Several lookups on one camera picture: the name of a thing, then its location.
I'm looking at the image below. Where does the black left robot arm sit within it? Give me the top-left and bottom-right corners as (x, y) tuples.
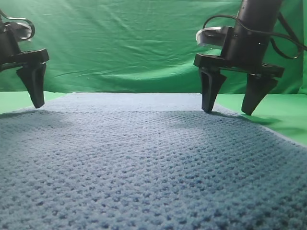
(194, 0), (284, 115)

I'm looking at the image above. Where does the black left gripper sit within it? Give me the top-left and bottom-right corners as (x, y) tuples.
(194, 26), (284, 115)

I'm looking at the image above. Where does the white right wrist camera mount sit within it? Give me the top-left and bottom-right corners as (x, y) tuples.
(12, 23), (33, 42)

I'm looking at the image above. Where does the green backdrop cloth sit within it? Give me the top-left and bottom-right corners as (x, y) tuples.
(0, 0), (307, 95)

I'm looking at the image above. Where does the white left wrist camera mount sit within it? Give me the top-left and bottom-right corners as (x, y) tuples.
(196, 26), (228, 46)

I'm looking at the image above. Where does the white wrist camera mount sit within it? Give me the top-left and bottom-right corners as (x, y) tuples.
(12, 23), (33, 42)
(196, 26), (228, 46)

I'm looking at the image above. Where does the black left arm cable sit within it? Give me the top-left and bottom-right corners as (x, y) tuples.
(203, 11), (307, 60)

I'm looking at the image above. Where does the blue waffle-weave towel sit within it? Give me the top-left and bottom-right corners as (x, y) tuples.
(0, 93), (307, 230)

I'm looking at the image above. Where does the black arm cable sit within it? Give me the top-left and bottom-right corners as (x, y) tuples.
(203, 11), (307, 60)
(0, 9), (36, 41)

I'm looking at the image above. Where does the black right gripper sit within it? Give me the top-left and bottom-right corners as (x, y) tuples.
(0, 22), (49, 108)

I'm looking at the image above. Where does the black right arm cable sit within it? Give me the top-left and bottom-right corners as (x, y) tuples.
(0, 9), (36, 41)

